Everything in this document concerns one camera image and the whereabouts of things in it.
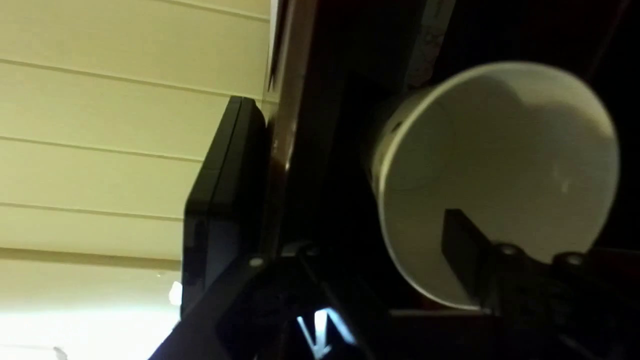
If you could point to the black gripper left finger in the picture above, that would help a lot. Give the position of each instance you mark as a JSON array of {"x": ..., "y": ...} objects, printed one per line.
[{"x": 267, "y": 306}]

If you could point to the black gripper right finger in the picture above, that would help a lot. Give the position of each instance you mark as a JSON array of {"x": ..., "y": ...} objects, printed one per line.
[{"x": 566, "y": 306}]

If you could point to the white speckled paper cup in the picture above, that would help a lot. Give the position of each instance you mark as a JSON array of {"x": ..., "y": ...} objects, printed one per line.
[{"x": 507, "y": 167}]

